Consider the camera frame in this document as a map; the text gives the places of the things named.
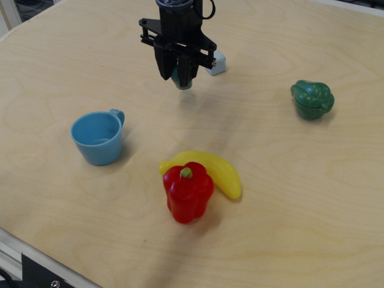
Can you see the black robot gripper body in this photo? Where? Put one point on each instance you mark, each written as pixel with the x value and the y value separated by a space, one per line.
pixel 180 28

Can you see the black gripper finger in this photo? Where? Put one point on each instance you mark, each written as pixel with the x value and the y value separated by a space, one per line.
pixel 166 60
pixel 187 70

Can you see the light blue ceramic cup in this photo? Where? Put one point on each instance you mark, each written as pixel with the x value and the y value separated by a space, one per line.
pixel 97 136

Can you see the small white block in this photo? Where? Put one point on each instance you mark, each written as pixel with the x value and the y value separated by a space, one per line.
pixel 219 66

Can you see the yellow toy banana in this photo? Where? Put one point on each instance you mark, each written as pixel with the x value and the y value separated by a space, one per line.
pixel 223 174

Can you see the red toy bell pepper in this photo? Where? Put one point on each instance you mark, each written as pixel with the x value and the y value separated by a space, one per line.
pixel 188 189

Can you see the green toy bell pepper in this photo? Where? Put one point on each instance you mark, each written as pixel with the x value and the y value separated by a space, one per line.
pixel 312 99

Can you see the aluminium table edge rail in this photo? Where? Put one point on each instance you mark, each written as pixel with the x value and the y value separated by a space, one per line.
pixel 12 249

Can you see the black corner bracket with screw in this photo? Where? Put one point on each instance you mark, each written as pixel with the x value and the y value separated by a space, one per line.
pixel 36 274

